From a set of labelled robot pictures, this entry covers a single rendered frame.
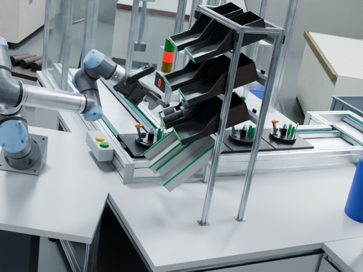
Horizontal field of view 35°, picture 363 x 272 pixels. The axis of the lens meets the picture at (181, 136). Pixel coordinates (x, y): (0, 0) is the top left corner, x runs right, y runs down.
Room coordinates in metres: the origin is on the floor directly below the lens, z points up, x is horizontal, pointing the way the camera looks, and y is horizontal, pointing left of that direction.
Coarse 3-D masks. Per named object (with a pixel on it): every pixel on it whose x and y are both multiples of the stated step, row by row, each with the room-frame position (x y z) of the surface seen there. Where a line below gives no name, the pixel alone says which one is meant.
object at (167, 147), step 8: (168, 136) 2.25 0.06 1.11; (160, 144) 2.24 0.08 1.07; (168, 144) 2.25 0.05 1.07; (176, 144) 2.22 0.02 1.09; (144, 152) 2.23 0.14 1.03; (152, 152) 2.23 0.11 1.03; (160, 152) 2.23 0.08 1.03; (168, 152) 2.12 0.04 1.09; (176, 152) 2.13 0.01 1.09; (152, 160) 2.21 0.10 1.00; (160, 160) 2.12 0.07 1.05; (152, 168) 2.11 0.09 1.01
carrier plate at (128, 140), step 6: (120, 138) 2.46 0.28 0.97; (126, 138) 2.47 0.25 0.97; (132, 138) 2.48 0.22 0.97; (126, 144) 2.40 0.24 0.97; (132, 144) 2.41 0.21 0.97; (132, 150) 2.35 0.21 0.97; (138, 150) 2.36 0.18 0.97; (144, 150) 2.37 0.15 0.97; (132, 156) 2.31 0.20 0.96; (138, 156) 2.30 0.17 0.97; (144, 156) 2.31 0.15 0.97
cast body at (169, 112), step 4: (168, 104) 2.18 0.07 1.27; (172, 104) 2.20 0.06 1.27; (164, 108) 2.17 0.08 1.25; (168, 108) 2.17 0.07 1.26; (172, 108) 2.18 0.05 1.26; (164, 112) 2.17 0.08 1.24; (168, 112) 2.17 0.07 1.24; (172, 112) 2.18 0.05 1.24; (176, 112) 2.18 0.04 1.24; (180, 112) 2.21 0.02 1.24; (164, 116) 2.17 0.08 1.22; (168, 116) 2.17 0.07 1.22; (172, 116) 2.18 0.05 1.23; (176, 116) 2.18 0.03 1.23; (164, 120) 2.17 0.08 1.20; (168, 120) 2.18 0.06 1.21
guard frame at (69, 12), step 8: (48, 0) 3.52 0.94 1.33; (72, 0) 3.08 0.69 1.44; (224, 0) 4.09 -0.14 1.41; (264, 0) 3.65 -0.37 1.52; (48, 8) 3.53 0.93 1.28; (72, 8) 3.09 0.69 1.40; (264, 8) 3.66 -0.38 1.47; (72, 16) 3.09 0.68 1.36; (264, 16) 3.66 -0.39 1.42; (64, 40) 3.09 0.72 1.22; (64, 48) 3.08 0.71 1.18; (256, 48) 3.66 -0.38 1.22; (64, 56) 3.07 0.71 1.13; (256, 56) 3.66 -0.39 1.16; (64, 64) 3.08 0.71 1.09; (64, 72) 3.08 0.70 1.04; (48, 80) 3.37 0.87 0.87; (64, 80) 3.08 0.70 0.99; (56, 88) 3.21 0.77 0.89; (64, 88) 3.09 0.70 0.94; (248, 88) 3.65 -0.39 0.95; (176, 96) 3.42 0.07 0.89; (240, 96) 3.63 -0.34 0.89
